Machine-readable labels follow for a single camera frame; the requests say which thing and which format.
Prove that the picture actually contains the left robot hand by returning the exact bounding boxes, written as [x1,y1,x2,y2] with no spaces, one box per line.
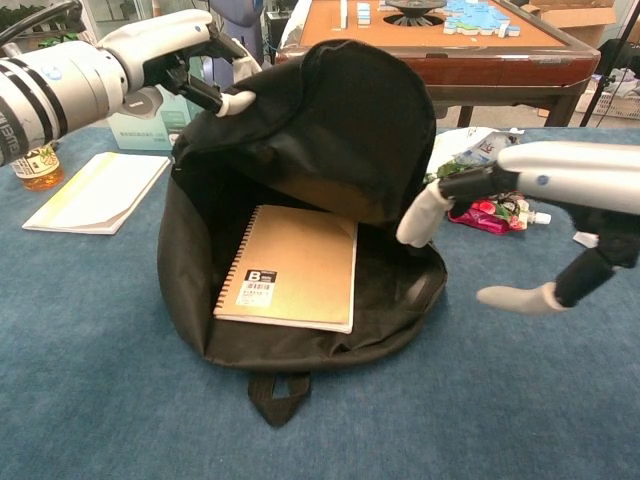
[97,8,264,119]

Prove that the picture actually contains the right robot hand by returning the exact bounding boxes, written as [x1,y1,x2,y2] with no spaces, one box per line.
[396,140,640,315]

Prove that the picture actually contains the black backpack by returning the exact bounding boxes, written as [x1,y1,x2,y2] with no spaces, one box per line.
[157,38,449,429]

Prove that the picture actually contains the brown spiral notebook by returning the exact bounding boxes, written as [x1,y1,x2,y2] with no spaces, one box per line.
[213,203,359,335]

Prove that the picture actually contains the white snack packet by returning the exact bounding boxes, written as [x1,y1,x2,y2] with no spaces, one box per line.
[424,126,526,184]

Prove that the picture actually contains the white plastic basket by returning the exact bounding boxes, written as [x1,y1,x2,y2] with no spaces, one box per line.
[574,92,640,119]

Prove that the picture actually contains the blue grey robot body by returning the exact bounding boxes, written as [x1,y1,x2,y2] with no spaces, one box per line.
[209,0,264,66]

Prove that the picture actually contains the teal product box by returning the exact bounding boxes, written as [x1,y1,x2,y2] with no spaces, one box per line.
[106,84,201,152]

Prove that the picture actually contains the pink drink pouch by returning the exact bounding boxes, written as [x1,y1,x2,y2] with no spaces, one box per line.
[447,194,553,235]

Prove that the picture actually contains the brown mahjong table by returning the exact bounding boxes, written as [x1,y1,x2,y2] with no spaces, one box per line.
[274,0,601,129]

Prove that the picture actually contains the green plants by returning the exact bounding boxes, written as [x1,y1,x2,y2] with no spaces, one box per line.
[0,4,51,34]

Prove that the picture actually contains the black tripod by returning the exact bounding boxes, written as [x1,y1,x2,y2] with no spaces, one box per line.
[579,0,640,128]

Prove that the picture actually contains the cardboard box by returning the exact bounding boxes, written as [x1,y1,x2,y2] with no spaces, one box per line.
[529,0,619,49]

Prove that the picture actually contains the white yellow booklet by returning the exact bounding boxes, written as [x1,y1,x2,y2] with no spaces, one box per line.
[21,152,172,236]

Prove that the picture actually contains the blue mahjong tile pile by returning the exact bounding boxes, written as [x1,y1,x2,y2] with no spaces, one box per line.
[442,0,521,39]

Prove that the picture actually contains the brown tea bottle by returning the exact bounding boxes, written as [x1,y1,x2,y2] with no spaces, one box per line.
[10,142,65,192]

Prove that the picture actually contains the blue felt table cover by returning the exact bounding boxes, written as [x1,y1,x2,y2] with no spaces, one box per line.
[0,124,640,480]

